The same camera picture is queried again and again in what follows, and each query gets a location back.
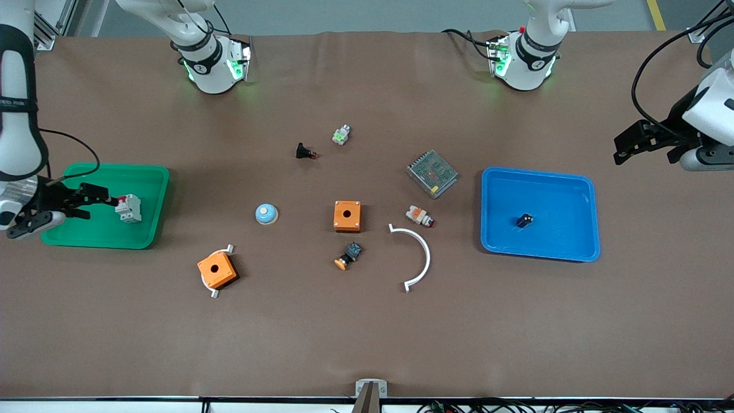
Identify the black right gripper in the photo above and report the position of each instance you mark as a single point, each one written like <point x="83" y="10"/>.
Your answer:
<point x="50" y="201"/>

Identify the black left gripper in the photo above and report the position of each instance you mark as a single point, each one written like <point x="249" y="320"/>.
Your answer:
<point x="675" y="124"/>

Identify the white red circuit breaker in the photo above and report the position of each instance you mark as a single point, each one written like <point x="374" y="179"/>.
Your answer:
<point x="129" y="208"/>

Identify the small black capacitor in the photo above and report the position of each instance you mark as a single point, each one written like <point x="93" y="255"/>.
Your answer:
<point x="524" y="220"/>

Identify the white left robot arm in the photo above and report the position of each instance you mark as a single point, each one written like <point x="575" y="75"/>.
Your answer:
<point x="524" y="63"/>

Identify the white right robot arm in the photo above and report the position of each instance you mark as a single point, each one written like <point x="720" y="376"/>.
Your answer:
<point x="17" y="115"/>

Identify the green plastic tray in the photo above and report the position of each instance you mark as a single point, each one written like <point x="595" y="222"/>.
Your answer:
<point x="103" y="229"/>

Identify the blue plastic tray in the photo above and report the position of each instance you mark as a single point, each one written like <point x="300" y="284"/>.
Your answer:
<point x="550" y="195"/>

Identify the orange button box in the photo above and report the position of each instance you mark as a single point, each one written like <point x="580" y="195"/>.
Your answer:
<point x="347" y="221"/>
<point x="221" y="274"/>

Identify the blue dome buzzer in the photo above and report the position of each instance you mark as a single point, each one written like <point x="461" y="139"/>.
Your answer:
<point x="266" y="214"/>

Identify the metal mesh power supply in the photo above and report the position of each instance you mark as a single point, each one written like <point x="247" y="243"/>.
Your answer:
<point x="433" y="174"/>

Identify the black red indicator light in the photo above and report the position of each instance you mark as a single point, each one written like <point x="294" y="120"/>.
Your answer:
<point x="303" y="151"/>

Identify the green white push button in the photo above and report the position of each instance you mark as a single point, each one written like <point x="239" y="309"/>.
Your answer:
<point x="341" y="135"/>

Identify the black button with orange cap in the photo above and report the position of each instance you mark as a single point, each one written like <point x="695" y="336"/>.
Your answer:
<point x="350" y="254"/>

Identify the brown table mat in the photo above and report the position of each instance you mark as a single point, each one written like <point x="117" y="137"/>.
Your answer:
<point x="367" y="332"/>

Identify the aluminium frame profile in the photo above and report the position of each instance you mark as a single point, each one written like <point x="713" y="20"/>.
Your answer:
<point x="54" y="26"/>
<point x="697" y="33"/>

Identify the orange box with bracket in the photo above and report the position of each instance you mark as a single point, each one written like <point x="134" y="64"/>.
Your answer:
<point x="215" y="293"/>

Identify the orange white red switch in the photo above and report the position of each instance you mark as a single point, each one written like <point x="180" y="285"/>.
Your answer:
<point x="418" y="215"/>

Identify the large white curved bracket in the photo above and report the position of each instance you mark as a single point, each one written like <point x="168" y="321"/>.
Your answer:
<point x="425" y="252"/>

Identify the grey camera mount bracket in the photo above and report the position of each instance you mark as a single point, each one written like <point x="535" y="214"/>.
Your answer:
<point x="371" y="390"/>

